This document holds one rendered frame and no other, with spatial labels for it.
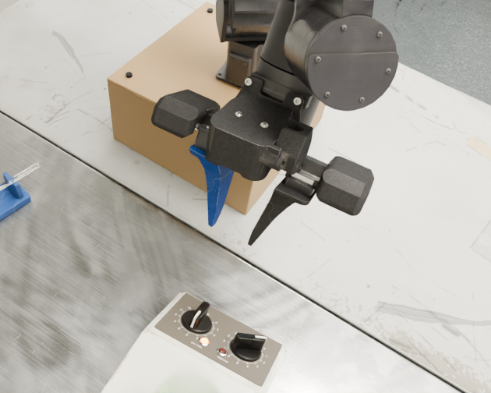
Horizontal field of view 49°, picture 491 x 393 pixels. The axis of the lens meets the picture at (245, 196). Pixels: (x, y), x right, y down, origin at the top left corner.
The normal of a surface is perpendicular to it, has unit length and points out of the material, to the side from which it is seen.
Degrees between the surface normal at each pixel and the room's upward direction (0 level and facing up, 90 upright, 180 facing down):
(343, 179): 14
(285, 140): 51
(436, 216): 0
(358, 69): 64
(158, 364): 0
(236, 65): 89
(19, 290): 0
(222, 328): 30
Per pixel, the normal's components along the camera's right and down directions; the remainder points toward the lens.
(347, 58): 0.17, 0.46
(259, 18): 0.15, 0.66
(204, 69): 0.07, -0.62
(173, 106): 0.01, -0.40
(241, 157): -0.43, 0.54
